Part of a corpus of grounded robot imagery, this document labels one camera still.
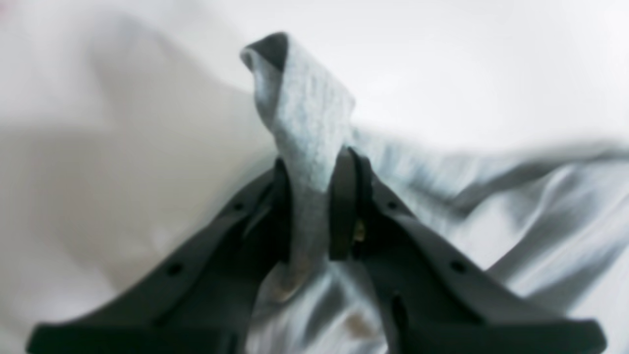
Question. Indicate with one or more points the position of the grey T-shirt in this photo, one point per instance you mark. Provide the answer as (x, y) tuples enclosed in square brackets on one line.
[(551, 228)]

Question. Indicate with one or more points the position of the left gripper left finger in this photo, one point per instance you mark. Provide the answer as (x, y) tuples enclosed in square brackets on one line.
[(200, 299)]

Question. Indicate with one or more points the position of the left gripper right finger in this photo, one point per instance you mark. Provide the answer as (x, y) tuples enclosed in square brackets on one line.
[(432, 299)]

